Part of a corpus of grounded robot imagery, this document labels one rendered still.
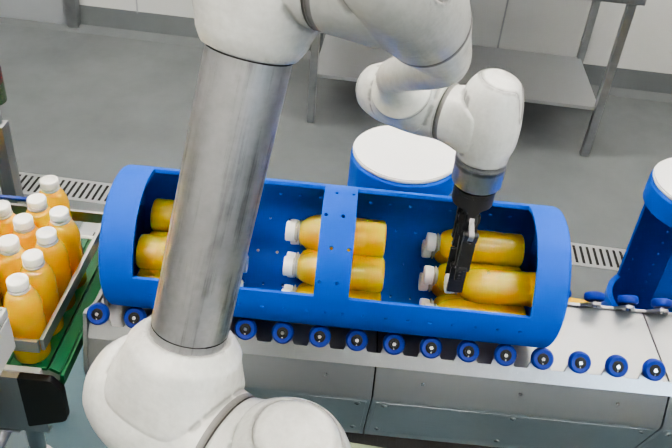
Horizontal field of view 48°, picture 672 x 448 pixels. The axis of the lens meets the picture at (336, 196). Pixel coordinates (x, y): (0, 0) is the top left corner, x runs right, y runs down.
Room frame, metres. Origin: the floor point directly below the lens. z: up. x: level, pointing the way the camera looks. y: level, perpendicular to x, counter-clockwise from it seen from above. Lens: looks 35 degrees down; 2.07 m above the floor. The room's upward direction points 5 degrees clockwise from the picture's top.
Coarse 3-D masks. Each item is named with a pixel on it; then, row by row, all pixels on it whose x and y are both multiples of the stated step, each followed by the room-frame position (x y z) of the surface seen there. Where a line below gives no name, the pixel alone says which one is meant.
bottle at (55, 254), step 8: (56, 240) 1.15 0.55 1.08; (40, 248) 1.14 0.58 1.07; (48, 248) 1.14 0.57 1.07; (56, 248) 1.14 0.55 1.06; (64, 248) 1.16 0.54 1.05; (48, 256) 1.13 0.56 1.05; (56, 256) 1.13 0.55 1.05; (64, 256) 1.15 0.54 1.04; (56, 264) 1.13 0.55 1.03; (64, 264) 1.14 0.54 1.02; (56, 272) 1.13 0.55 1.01; (64, 272) 1.14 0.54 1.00; (56, 280) 1.12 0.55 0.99; (64, 280) 1.13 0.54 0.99; (64, 288) 1.13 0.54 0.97; (72, 304) 1.14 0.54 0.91
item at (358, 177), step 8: (352, 152) 1.68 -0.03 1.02; (352, 160) 1.65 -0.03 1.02; (352, 168) 1.64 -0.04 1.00; (360, 168) 1.61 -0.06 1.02; (352, 176) 1.64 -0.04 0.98; (360, 176) 1.60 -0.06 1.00; (368, 176) 1.58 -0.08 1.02; (376, 176) 1.57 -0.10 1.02; (448, 176) 1.61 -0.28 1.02; (352, 184) 1.63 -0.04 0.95; (360, 184) 1.60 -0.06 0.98; (368, 184) 1.58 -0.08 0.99; (376, 184) 1.57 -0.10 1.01; (384, 184) 1.56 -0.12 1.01; (392, 184) 1.55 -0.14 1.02; (400, 184) 1.55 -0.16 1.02; (408, 184) 1.55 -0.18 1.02; (416, 184) 1.56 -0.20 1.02; (424, 184) 1.56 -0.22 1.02; (432, 184) 1.57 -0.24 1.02; (440, 184) 1.58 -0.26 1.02; (448, 184) 1.60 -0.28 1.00; (416, 192) 1.55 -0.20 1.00; (424, 192) 1.55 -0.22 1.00; (432, 192) 1.57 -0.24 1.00; (440, 192) 1.58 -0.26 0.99; (448, 192) 1.61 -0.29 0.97
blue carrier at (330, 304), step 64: (128, 192) 1.13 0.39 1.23; (320, 192) 1.29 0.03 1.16; (384, 192) 1.22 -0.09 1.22; (128, 256) 1.04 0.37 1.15; (256, 256) 1.26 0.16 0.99; (320, 256) 1.06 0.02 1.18; (384, 256) 1.28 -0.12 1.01; (320, 320) 1.04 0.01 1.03; (384, 320) 1.03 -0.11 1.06; (448, 320) 1.03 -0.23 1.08; (512, 320) 1.03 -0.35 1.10
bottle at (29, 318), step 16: (32, 288) 1.02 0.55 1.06; (16, 304) 0.98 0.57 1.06; (32, 304) 1.00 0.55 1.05; (16, 320) 0.98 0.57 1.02; (32, 320) 0.99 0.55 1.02; (16, 336) 0.98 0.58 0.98; (32, 336) 0.98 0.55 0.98; (16, 352) 0.98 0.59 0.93; (32, 352) 0.98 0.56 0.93; (48, 352) 1.00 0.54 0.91
